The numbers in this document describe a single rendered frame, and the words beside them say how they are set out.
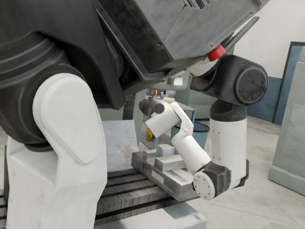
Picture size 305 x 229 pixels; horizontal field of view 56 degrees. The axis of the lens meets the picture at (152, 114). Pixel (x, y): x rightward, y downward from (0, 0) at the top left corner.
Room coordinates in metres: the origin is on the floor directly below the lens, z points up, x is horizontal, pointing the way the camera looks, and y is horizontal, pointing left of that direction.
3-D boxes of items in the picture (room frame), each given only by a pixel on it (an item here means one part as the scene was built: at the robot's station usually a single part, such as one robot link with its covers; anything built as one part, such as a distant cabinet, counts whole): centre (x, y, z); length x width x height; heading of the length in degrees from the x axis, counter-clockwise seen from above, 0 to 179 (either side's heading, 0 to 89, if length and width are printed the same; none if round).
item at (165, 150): (1.19, -0.08, 1.02); 0.06 x 0.05 x 0.06; 128
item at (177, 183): (1.17, -0.10, 0.96); 0.35 x 0.15 x 0.11; 38
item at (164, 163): (1.15, -0.11, 1.00); 0.15 x 0.06 x 0.04; 128
